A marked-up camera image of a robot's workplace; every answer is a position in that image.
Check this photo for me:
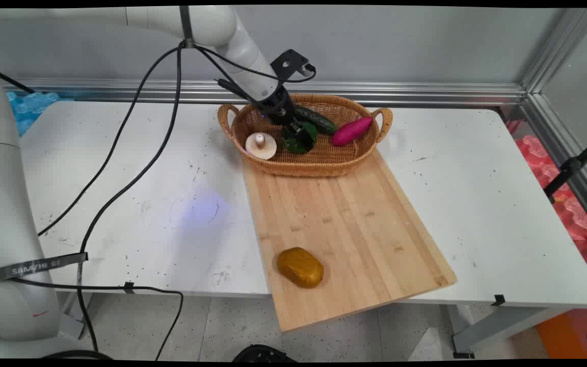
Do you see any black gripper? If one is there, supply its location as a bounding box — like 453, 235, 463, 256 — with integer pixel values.
258, 86, 316, 138

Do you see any black round floor object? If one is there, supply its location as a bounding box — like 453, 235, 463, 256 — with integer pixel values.
232, 345, 297, 363

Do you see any black cable along floor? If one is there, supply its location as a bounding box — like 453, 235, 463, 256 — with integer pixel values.
11, 277, 185, 360

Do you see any red bubble wrap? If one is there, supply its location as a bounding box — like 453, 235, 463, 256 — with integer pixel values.
506, 120, 587, 287

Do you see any grey metal table leg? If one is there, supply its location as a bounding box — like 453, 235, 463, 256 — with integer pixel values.
446, 304, 575, 359

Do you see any dark green toy cucumber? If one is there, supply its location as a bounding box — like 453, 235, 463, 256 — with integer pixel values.
293, 104, 339, 136

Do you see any blue bubble wrap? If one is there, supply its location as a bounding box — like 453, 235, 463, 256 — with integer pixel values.
5, 91, 76, 137

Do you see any orange box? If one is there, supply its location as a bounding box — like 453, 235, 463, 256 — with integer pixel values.
535, 311, 580, 360

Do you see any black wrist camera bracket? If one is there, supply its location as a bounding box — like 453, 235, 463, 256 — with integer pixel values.
270, 49, 317, 83

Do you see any black camera cable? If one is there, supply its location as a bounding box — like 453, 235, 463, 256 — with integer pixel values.
192, 45, 317, 84

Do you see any short aluminium frame rail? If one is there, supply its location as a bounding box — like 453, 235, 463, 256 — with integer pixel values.
517, 94, 587, 238

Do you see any beige toy mushroom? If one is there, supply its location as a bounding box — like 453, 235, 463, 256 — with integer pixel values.
245, 132, 278, 161

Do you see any bamboo wooden cutting board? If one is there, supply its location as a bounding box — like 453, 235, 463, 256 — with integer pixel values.
243, 148, 458, 333

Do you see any woven wicker basket with handles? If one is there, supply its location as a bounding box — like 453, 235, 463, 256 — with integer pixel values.
217, 94, 393, 178

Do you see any aluminium frame post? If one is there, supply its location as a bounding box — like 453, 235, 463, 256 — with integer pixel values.
520, 8, 587, 95

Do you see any grey printed velcro strap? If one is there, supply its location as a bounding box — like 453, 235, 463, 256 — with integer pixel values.
0, 252, 89, 282

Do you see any long black cable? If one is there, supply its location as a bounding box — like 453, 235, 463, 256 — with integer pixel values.
38, 45, 182, 238
77, 43, 184, 353

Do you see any yellow-brown toy potato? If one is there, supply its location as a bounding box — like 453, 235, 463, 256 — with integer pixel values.
277, 247, 325, 289

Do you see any black strap on arm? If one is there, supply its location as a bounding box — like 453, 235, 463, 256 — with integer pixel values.
179, 6, 195, 49

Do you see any green toy bell pepper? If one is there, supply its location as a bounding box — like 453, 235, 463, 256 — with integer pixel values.
280, 121, 319, 154

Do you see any magenta toy sweet potato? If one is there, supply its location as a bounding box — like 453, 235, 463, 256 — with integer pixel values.
331, 117, 374, 147

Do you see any black tripod stand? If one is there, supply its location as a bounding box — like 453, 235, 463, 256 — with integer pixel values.
543, 131, 587, 204

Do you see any long aluminium frame rail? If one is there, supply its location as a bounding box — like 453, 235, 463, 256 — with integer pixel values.
2, 77, 528, 108

